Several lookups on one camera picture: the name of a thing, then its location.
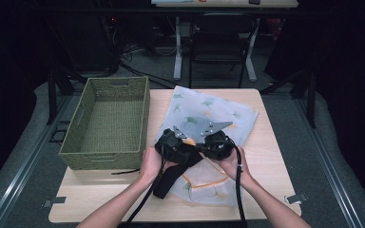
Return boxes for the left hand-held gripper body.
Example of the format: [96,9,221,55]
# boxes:
[154,125,192,163]

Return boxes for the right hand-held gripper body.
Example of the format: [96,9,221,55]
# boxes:
[199,121,237,162]

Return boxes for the black cloth garment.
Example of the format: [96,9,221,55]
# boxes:
[110,142,204,200]

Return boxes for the white leaf-print mesh laundry bag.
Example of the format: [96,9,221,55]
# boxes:
[153,85,259,207]

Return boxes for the green woven basket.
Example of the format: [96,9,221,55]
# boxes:
[58,76,151,171]

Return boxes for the person's left hand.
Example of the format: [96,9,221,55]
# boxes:
[138,146,179,186]

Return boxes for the person's right hand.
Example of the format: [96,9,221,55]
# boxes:
[210,145,255,188]

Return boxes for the black folding chair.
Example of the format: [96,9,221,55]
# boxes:
[187,13,259,89]

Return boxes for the grey tape strip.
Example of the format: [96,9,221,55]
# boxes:
[283,192,309,205]
[42,196,67,209]

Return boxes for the white-legged desk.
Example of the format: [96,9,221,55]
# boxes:
[151,0,299,83]

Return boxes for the dark equipment cabinet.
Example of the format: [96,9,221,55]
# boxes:
[70,14,121,73]

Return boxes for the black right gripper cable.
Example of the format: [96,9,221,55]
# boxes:
[220,140,249,228]

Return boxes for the black floor cable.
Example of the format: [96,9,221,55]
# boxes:
[118,60,183,90]

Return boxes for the black metal stand post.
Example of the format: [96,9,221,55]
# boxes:
[46,67,58,125]
[306,69,317,129]

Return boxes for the grey metal floor rail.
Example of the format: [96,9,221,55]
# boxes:
[0,94,74,228]
[294,98,364,228]

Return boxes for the black wire frame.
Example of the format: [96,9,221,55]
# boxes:
[48,120,71,146]

